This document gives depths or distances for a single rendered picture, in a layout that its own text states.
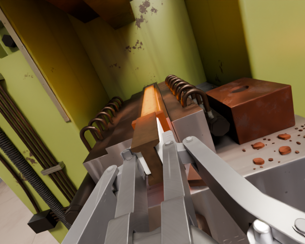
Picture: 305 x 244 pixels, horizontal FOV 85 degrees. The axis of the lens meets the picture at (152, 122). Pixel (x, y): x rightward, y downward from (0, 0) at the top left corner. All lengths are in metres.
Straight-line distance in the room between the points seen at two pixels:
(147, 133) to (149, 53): 0.57
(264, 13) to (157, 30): 0.39
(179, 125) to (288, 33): 0.31
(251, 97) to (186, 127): 0.10
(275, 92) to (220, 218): 0.19
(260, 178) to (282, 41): 0.30
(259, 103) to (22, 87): 0.45
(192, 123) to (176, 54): 0.49
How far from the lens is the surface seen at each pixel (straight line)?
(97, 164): 0.28
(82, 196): 0.28
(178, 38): 0.72
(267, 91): 0.29
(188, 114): 0.24
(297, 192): 0.29
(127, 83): 0.71
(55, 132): 0.45
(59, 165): 0.47
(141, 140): 0.15
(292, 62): 0.47
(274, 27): 0.44
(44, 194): 0.54
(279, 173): 0.26
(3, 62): 0.47
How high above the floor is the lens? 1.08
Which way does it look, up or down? 19 degrees down
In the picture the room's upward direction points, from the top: 23 degrees counter-clockwise
